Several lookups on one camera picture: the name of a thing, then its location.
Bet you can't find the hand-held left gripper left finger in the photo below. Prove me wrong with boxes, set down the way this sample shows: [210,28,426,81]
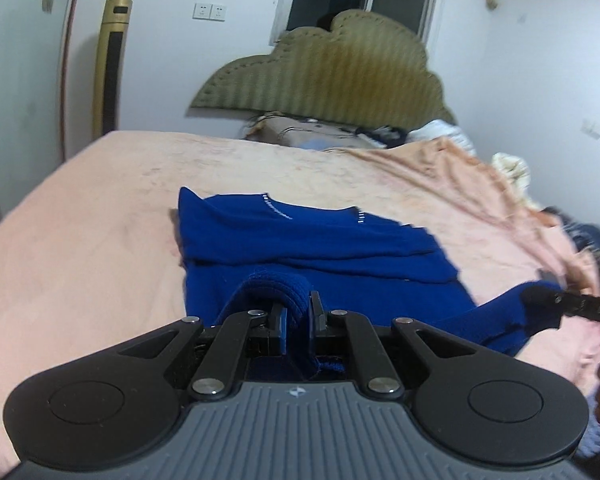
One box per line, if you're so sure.
[115,304,288,401]

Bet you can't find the beige patterned pillow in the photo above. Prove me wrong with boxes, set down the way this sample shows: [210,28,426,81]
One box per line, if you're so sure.
[242,112,381,151]

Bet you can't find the dark cloth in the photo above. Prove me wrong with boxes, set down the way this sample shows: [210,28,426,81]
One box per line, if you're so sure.
[545,205,600,261]

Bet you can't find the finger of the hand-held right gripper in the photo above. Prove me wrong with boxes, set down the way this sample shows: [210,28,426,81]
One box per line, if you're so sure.
[519,284,565,315]

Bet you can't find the white crumpled cloth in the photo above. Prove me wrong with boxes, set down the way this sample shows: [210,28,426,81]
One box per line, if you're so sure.
[412,119,476,153]

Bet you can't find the gold tower fan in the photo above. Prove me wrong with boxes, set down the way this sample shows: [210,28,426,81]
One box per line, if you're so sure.
[91,0,131,140]

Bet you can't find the cream quilt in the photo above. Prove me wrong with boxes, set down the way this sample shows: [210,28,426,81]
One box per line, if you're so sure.
[491,152,531,206]

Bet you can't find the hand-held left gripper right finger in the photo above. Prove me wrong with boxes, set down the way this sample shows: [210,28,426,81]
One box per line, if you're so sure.
[307,291,481,401]

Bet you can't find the blue knit sweater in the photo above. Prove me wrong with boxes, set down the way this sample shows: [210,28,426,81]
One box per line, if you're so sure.
[167,186,576,381]

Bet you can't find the white wardrobe sliding door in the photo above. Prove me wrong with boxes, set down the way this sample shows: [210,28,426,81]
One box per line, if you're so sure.
[0,0,86,231]

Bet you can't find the olive padded headboard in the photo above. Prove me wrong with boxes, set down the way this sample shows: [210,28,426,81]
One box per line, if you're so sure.
[189,9,458,128]

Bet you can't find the small dark clothes pile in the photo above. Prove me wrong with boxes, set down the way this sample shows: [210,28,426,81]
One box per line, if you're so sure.
[355,127,411,148]

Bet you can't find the pink blanket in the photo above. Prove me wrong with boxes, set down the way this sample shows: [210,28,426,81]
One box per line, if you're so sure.
[0,130,600,466]

